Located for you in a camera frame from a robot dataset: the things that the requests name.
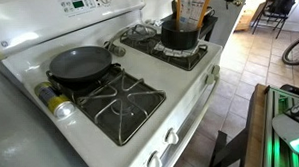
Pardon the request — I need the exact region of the white gas stove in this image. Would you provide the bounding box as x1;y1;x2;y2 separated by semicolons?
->
0;0;228;167

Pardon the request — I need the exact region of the oven door handle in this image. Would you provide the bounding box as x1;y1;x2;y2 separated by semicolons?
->
155;75;225;167

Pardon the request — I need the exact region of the wooden cart board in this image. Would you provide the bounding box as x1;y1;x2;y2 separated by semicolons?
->
241;83;272;167

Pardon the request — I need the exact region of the bicycle wheel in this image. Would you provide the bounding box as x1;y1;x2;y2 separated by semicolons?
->
280;34;299;67

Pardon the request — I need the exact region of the gray frying pan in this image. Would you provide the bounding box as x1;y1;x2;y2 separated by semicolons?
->
47;26;134;86

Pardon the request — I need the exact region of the clear glass pot lid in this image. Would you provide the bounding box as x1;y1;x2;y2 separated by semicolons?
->
125;23;158;42

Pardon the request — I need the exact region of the gray robot base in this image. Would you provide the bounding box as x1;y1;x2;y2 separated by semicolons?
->
270;97;299;161

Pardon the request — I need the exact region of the black saucepan with steel handle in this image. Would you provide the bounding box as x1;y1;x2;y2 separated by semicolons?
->
159;18;202;52

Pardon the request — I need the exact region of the black folding chair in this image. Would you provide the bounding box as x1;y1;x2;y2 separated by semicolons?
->
250;0;299;41

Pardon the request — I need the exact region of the black double burner grate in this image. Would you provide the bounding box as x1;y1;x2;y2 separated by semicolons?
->
45;61;170;150
118;20;210;74

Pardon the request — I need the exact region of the wooden cabinet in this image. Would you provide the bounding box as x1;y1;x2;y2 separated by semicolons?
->
234;8;260;32

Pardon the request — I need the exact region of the white stove knob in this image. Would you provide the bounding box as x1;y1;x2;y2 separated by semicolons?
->
146;150;163;167
210;64;221;76
163;126;180;146
204;73;217;86

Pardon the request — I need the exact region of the orange dried mango bag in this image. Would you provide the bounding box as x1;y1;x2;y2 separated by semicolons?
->
175;0;213;33

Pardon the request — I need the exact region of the aluminium cart frame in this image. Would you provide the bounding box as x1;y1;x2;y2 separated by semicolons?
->
261;84;299;167

